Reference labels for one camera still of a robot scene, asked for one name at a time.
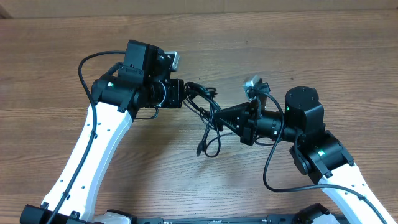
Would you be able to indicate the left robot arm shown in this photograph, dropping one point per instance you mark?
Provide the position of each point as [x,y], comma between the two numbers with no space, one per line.
[141,80]

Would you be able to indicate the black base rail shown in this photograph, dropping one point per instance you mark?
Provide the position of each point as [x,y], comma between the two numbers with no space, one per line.
[314,214]

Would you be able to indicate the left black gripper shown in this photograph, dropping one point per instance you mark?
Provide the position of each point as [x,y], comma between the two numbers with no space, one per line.
[176,93]

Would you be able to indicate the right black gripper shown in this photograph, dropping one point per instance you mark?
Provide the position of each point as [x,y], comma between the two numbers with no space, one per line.
[245,126]

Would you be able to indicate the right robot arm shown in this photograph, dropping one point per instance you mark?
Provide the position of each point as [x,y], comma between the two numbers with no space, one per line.
[316,152]

